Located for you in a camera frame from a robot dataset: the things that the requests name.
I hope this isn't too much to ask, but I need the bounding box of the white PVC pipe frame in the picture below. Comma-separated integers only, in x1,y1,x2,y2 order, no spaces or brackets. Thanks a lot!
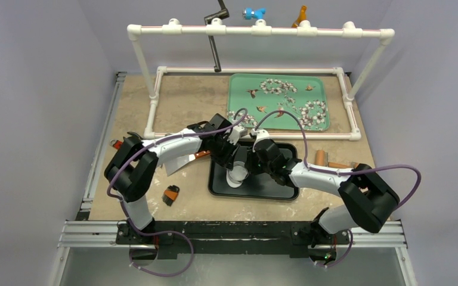
126,18,395,141

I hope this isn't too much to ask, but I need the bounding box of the metal scraper orange handle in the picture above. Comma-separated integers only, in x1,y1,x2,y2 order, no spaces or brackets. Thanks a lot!
164,151,210,176

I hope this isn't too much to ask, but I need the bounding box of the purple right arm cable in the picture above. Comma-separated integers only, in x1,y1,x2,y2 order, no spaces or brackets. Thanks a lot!
252,110,423,269

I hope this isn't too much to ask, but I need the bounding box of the black hanging crank handle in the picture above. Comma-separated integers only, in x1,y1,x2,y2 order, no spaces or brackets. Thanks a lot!
203,0,231,73

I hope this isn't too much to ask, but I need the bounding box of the round metal cutter ring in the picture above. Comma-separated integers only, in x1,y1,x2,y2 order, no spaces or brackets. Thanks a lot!
228,164,250,183

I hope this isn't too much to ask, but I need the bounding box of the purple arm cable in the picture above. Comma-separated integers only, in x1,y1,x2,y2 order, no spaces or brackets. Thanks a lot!
106,108,249,277
252,110,423,269

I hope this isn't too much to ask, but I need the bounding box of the wooden double-ended rolling pin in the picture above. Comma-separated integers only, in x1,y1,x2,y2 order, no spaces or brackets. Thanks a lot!
314,150,359,169

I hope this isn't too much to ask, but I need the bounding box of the small orange black brush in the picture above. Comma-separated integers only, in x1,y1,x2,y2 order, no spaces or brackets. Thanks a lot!
162,185,180,207

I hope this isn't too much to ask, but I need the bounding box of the red handled adjustable wrench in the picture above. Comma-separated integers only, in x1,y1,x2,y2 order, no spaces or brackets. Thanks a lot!
110,139,123,150

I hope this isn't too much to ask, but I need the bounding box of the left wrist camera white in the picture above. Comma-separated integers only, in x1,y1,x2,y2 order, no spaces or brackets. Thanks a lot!
227,126,247,145

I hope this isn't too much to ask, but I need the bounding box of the blue plastic toy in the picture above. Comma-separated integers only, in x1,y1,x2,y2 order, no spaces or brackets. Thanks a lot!
242,7,266,20

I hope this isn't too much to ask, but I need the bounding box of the aluminium rail frame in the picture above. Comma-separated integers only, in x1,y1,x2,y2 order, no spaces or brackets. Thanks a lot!
47,71,419,286

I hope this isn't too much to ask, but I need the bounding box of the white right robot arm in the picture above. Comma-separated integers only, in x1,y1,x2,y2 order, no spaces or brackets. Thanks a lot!
252,139,400,243

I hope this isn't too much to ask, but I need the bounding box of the black baking tray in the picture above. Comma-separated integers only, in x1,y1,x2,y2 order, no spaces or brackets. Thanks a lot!
208,160,299,201

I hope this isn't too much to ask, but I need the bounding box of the green floral tray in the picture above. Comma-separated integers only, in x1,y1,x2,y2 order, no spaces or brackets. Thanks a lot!
227,73,330,131

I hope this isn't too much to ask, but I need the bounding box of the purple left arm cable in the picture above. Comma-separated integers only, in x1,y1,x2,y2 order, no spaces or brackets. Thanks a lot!
106,108,249,277

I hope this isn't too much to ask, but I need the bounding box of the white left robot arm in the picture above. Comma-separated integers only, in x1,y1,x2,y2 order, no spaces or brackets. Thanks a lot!
104,114,246,244

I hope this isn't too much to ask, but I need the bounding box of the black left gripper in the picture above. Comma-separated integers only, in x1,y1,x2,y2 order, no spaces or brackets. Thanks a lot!
210,136,239,170

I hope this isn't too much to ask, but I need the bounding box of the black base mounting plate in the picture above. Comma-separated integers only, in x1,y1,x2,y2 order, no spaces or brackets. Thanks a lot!
116,220,350,262

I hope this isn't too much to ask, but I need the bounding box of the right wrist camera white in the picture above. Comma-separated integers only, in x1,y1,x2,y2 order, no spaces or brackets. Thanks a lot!
250,128,272,153

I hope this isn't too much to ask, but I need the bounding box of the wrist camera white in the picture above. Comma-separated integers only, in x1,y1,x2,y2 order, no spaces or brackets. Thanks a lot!
227,126,247,145
250,128,272,153

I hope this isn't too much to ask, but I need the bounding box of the white dough ball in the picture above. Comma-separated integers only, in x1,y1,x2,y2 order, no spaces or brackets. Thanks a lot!
226,172,249,188

